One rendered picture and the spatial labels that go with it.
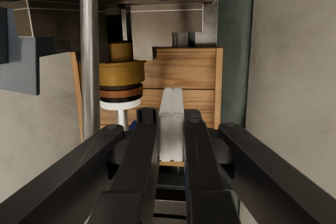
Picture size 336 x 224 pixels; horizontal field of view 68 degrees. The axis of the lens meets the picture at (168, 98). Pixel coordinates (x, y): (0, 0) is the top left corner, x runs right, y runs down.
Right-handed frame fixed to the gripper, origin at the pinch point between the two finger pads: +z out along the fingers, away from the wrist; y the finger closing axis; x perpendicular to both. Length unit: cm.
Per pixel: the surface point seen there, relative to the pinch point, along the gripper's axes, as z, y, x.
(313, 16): 123, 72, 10
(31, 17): 11.3, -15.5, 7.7
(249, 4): 74, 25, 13
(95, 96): -0.7, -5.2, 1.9
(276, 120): 125, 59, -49
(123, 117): 22.5, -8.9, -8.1
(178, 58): 41.9, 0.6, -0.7
